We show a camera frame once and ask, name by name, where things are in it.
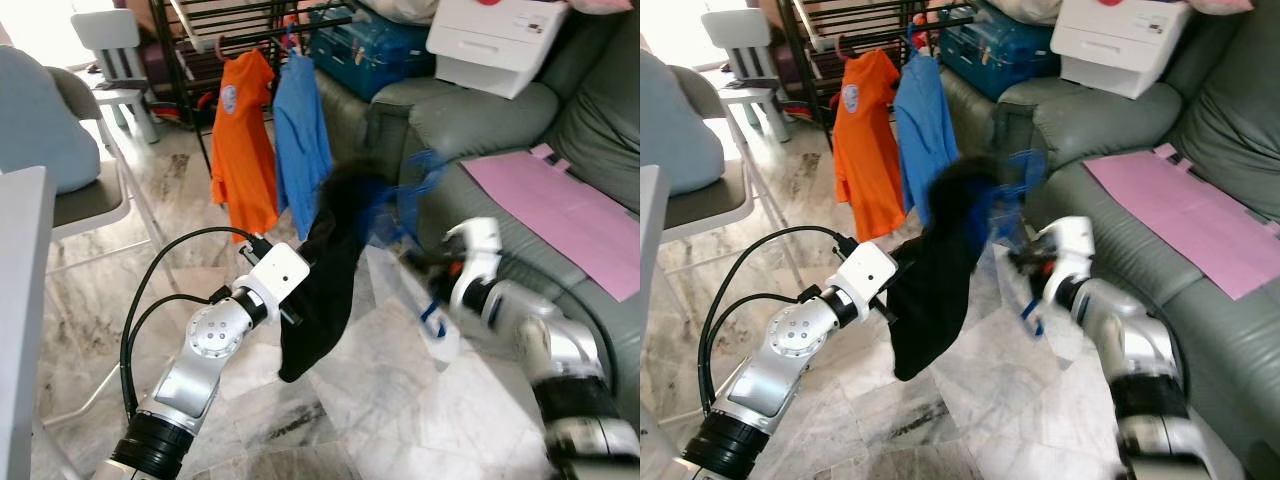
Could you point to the black printed shirt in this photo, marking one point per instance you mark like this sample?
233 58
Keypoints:
325 290
935 290

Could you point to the blue plastic hanger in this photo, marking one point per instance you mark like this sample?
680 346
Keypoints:
293 45
432 318
918 42
1033 322

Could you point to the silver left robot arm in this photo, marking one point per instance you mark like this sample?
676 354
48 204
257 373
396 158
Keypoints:
800 340
205 340

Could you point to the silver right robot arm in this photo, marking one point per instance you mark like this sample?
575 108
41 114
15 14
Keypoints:
540 340
1140 340

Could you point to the pink plastic hanger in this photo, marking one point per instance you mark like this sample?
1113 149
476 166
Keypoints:
222 45
848 45

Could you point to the pink sheet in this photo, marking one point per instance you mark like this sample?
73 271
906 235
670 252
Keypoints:
560 215
1180 215

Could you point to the grey leather sofa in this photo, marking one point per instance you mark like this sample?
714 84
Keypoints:
470 120
1090 125

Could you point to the orange shirt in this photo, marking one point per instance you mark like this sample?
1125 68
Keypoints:
245 150
870 150

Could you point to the blue shirt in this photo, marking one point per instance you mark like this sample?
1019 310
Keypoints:
300 140
925 130

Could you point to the grey folding chair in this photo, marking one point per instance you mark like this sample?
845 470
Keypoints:
90 205
710 205

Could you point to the light blue folding table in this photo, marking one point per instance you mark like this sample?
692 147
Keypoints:
650 320
20 320

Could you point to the blue hard suitcase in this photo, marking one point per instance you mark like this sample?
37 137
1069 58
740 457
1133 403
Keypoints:
1000 50
370 55

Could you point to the white box appliance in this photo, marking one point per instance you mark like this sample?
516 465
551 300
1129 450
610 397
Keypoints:
500 40
1120 40

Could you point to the white pillow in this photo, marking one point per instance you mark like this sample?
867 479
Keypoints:
1030 8
405 8

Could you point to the black metal drying rack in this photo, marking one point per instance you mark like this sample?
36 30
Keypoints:
262 34
885 34

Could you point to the blue-grey cushion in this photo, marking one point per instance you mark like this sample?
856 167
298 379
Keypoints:
45 120
675 125

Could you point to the light blue kids chair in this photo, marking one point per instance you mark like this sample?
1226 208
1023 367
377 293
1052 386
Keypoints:
735 30
105 30

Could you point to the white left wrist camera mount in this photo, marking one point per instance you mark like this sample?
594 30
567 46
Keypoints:
865 272
278 275

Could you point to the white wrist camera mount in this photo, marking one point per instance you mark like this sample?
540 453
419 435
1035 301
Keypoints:
478 250
278 275
865 272
1070 245

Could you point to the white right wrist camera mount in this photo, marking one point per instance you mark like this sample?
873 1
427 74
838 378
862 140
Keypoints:
478 250
1070 245

